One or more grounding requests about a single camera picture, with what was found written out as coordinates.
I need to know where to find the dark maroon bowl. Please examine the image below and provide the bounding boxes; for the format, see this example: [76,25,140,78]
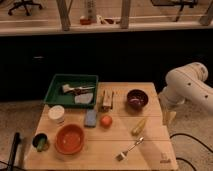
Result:
[127,89,149,110]

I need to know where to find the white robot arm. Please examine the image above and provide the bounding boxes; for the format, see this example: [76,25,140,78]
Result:
[158,62,213,126]

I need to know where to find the wooden block toy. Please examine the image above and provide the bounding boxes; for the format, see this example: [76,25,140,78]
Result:
[102,90,114,111]

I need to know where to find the grey cloth piece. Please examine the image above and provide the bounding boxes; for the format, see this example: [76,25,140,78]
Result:
[74,93,93,104]

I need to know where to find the green plastic tray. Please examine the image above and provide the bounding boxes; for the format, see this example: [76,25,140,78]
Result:
[44,74,98,109]

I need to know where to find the orange fruit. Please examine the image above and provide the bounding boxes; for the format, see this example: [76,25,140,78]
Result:
[100,115,112,128]

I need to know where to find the white brush in tray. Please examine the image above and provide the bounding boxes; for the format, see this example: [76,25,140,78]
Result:
[62,84,94,94]

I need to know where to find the white round container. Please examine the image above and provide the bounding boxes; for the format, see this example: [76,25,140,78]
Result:
[48,105,65,124]

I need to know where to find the orange bowl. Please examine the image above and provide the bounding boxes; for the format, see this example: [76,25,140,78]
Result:
[55,124,85,155]

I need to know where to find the red and white items on shelf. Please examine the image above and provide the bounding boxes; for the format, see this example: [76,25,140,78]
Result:
[79,0,115,25]

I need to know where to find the metal fork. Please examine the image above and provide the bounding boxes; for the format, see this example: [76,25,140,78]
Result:
[115,137,144,161]

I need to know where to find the dark cup with green item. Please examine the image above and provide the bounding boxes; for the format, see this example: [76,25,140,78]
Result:
[32,133,48,152]

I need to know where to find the black object at left edge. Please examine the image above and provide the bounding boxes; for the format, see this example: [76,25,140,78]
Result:
[7,132,21,171]

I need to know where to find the black office chair base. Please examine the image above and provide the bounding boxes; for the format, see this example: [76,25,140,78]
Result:
[8,0,43,16]

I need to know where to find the black cable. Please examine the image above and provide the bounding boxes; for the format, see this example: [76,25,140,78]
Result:
[169,132,213,171]

